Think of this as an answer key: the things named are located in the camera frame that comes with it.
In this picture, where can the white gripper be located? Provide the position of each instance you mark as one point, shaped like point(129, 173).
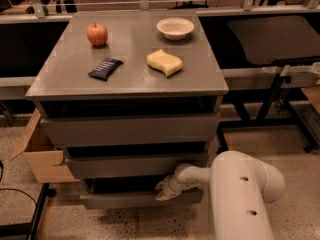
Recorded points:
point(174, 186)

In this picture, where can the grey bottom drawer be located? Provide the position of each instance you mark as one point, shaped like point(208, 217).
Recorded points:
point(130, 192)

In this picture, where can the grey drawer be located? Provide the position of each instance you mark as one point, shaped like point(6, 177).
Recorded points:
point(130, 192)
point(80, 132)
point(129, 166)

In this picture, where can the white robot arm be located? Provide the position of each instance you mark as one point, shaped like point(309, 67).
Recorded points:
point(240, 187)

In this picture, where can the grey middle drawer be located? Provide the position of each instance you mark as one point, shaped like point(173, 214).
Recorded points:
point(129, 166)

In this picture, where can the grey top drawer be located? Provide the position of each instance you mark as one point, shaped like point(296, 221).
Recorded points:
point(80, 132)

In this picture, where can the grey drawer cabinet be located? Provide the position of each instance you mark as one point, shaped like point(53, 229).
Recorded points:
point(64, 90)

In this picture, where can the cardboard box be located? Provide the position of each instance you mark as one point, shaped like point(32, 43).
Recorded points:
point(45, 161)

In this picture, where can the yellow sponge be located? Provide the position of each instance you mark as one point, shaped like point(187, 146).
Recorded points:
point(164, 62)

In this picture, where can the dark blue snack bag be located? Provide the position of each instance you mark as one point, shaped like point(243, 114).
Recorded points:
point(105, 68)

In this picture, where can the white bowl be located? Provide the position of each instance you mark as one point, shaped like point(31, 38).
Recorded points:
point(175, 28)

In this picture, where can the red apple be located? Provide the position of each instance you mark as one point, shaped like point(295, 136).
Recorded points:
point(97, 34)

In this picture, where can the metal railing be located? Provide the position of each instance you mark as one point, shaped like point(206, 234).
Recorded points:
point(160, 4)

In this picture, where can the black metal table frame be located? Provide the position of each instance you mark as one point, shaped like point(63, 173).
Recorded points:
point(253, 105)

